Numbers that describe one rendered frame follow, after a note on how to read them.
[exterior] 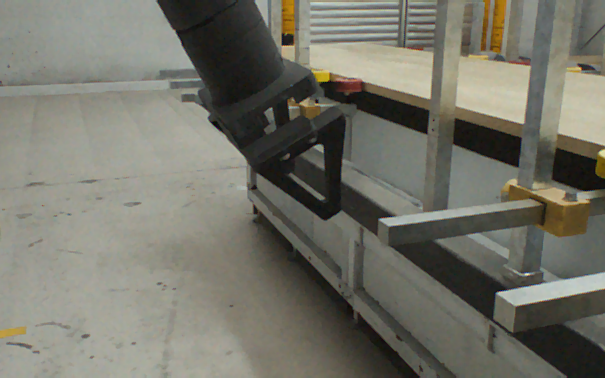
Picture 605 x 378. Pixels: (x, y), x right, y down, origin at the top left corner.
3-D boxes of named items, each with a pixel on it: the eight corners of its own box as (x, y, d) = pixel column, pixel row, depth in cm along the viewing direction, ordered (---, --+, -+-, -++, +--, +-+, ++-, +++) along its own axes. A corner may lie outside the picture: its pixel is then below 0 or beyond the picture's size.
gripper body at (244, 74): (277, 70, 49) (233, -18, 46) (326, 96, 40) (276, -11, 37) (207, 112, 48) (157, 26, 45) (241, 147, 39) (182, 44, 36)
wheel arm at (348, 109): (215, 127, 172) (214, 111, 171) (212, 124, 176) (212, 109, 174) (356, 117, 187) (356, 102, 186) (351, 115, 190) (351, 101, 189)
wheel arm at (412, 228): (388, 253, 83) (389, 223, 82) (376, 244, 86) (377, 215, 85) (636, 215, 97) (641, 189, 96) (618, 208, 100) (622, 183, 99)
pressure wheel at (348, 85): (341, 112, 193) (342, 75, 189) (365, 114, 189) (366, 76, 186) (330, 116, 186) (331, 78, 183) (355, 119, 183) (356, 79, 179)
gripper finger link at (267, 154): (344, 169, 49) (293, 65, 44) (386, 201, 42) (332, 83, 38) (271, 215, 48) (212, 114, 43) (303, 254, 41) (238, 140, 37)
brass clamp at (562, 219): (555, 239, 88) (560, 205, 87) (494, 210, 100) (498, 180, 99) (590, 233, 90) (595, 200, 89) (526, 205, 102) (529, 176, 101)
